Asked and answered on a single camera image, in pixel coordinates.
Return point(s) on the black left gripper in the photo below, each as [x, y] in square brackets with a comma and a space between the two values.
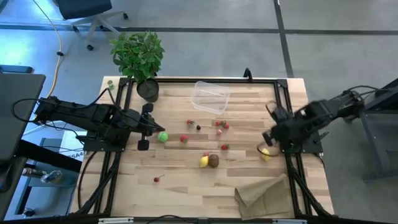
[144, 124]

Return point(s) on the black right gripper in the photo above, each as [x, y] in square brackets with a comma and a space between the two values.
[286, 127]

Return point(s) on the green toy cabbage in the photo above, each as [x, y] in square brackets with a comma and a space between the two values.
[162, 137]

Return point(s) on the large red toy strawberry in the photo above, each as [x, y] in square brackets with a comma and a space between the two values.
[184, 138]

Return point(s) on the red strawberry with pale leaves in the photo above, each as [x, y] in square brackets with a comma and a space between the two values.
[189, 122]

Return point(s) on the yellow toy lemon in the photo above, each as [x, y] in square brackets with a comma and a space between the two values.
[203, 161]
[265, 155]

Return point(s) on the red toy cherry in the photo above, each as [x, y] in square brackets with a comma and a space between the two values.
[156, 179]

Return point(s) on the clear plastic tupperware container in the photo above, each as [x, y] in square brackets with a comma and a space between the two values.
[211, 99]

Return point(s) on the pink toy raspberry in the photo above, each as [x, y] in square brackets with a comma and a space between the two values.
[219, 132]

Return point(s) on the brown toy kiwi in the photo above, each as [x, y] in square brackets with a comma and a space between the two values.
[213, 160]

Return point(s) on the red strawberry with green leaves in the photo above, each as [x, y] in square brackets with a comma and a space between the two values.
[224, 147]

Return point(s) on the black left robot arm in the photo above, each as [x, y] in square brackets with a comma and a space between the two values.
[77, 113]

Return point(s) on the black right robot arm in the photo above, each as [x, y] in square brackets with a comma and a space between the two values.
[326, 112]

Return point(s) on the small green leaf sprig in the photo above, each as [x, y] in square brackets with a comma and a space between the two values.
[110, 83]

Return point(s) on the tan folded cloth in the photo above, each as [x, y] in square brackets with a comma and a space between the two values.
[267, 199]

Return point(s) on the green potted plant black pot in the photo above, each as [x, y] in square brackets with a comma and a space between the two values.
[138, 56]

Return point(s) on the white printed sign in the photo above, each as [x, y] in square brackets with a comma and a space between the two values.
[70, 146]

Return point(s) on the dark side table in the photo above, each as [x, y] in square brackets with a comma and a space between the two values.
[382, 140]

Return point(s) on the clear water bottle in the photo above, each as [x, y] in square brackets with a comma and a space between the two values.
[51, 177]

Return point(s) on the brown bottle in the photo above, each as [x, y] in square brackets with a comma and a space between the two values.
[31, 172]

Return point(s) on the dark grey desk top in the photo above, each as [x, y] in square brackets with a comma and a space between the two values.
[18, 115]

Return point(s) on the office chair with white base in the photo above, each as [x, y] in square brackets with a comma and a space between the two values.
[84, 7]

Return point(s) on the black flat device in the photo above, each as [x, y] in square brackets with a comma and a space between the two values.
[15, 69]

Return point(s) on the black aluminium table frame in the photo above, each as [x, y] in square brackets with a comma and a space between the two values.
[174, 80]

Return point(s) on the black table-edge camera mount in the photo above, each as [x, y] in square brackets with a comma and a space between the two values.
[247, 74]

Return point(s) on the silver metal bracket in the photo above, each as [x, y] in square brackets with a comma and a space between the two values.
[115, 220]
[289, 221]

